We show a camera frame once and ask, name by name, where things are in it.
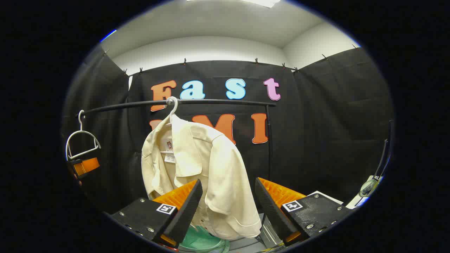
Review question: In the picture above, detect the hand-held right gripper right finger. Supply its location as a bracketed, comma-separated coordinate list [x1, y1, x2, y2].
[255, 177, 352, 246]

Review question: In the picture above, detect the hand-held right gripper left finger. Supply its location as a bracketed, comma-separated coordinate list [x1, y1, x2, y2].
[111, 179, 203, 248]

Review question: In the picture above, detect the green laundry hamper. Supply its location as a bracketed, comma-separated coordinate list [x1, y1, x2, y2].
[178, 225, 231, 253]

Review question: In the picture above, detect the cream short-sleeved shirt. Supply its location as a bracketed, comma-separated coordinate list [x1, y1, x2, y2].
[141, 114, 262, 241]

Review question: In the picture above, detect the white plastic hanger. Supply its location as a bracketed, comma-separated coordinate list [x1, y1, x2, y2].
[65, 110, 102, 161]
[160, 97, 180, 155]

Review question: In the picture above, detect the black clothes rack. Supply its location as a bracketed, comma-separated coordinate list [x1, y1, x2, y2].
[75, 99, 276, 183]

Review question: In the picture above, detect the grey ribbed metal case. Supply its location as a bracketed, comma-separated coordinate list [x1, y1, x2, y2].
[258, 214, 285, 250]

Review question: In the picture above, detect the white paper garment tag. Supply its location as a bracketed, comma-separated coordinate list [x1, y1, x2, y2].
[163, 139, 176, 164]

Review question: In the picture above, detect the black backdrop cloth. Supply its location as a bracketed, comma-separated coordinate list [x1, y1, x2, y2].
[62, 46, 394, 215]

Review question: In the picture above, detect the clear round object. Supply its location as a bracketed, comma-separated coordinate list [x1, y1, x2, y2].
[359, 179, 378, 197]

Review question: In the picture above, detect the black curved stand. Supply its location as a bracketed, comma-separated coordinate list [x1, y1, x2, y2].
[373, 119, 394, 180]

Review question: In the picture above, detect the ceiling light panel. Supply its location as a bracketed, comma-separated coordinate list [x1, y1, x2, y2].
[239, 0, 282, 8]

